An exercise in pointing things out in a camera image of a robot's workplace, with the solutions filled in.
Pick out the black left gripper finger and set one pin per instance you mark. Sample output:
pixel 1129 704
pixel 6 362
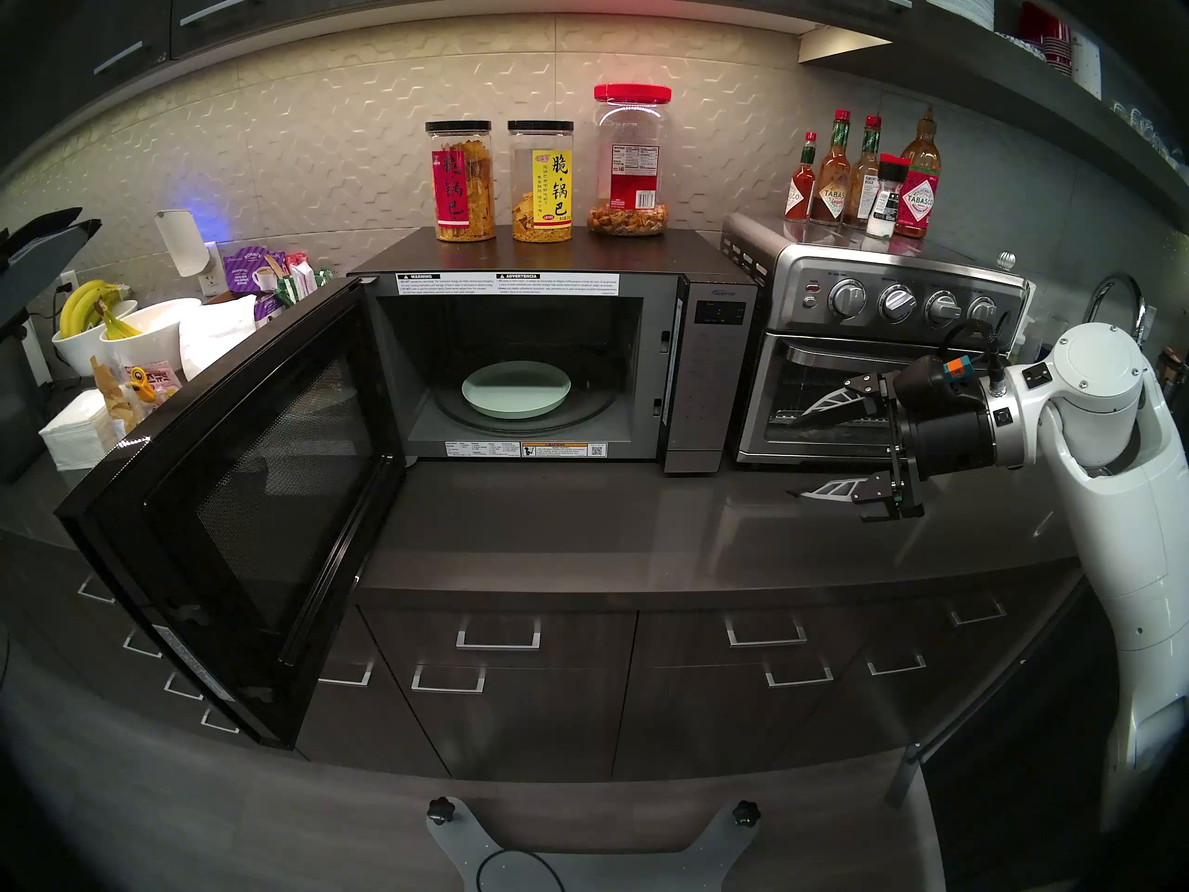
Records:
pixel 42 268
pixel 37 223

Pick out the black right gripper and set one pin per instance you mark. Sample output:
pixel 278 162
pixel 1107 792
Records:
pixel 947 439

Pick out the black microwave oven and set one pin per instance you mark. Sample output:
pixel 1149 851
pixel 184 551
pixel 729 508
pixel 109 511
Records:
pixel 715 342

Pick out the light green plate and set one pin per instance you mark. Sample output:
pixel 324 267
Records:
pixel 516 390

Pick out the glass microwave turntable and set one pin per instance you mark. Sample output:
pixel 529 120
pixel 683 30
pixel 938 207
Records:
pixel 594 407

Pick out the yellow banana bunch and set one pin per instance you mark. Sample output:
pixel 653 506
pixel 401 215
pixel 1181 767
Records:
pixel 84 303

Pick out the bananas in white bowl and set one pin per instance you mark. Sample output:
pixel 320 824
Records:
pixel 70 353

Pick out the large white bowl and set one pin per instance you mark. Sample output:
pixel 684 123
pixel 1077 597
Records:
pixel 158 337

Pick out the black countertop appliance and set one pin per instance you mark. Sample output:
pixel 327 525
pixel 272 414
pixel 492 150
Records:
pixel 17 407

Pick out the brown snack packet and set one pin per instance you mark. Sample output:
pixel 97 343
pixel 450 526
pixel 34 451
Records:
pixel 113 393

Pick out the pink snack packet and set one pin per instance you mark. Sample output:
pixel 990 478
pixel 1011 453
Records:
pixel 156 379

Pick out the white napkin stack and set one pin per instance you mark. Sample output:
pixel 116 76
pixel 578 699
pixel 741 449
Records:
pixel 79 430

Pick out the stainless steel toaster oven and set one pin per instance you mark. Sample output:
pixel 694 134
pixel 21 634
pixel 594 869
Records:
pixel 790 286

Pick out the white paper bag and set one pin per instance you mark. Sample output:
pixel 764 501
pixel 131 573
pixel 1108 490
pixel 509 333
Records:
pixel 218 333

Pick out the purple snack bag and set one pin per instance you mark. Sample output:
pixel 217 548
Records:
pixel 246 272

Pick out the large orange Tabasco bottle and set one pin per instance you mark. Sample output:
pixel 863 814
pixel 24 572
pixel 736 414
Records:
pixel 920 203

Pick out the brown sauce bottle Tabasco label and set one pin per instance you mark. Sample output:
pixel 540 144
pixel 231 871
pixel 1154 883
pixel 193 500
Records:
pixel 831 198

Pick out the small red hot sauce bottle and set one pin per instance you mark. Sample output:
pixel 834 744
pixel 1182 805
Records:
pixel 802 198

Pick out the green red tea packets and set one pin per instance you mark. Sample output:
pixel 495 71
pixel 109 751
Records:
pixel 302 275

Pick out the chrome kitchen faucet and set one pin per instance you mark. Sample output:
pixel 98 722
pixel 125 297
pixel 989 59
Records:
pixel 1117 279

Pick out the brown bottle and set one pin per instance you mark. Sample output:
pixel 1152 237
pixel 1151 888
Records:
pixel 1175 370

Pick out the clear jar red lid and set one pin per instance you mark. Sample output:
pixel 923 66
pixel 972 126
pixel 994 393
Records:
pixel 632 175

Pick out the black base knob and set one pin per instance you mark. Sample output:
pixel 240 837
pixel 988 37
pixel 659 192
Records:
pixel 745 813
pixel 441 810

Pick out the snack jar yellow label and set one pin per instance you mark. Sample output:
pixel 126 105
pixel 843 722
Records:
pixel 542 193

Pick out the dark lower drawer cabinet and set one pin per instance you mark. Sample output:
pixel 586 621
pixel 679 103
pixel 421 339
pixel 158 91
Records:
pixel 557 723

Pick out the snack jar pink label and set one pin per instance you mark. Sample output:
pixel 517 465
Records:
pixel 462 193

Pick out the white cup stack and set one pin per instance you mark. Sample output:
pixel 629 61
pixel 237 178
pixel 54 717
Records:
pixel 1087 66

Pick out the red cup stack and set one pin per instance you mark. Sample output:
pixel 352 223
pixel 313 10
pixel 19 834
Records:
pixel 1050 37

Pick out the white plug-in wall device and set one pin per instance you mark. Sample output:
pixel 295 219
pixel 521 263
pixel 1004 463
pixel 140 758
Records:
pixel 181 240

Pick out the black frame pole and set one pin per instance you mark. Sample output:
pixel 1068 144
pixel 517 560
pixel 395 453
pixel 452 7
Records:
pixel 906 774

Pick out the dark wall shelf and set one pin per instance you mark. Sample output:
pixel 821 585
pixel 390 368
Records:
pixel 994 80

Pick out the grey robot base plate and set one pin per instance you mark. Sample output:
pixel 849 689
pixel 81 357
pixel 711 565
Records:
pixel 687 862

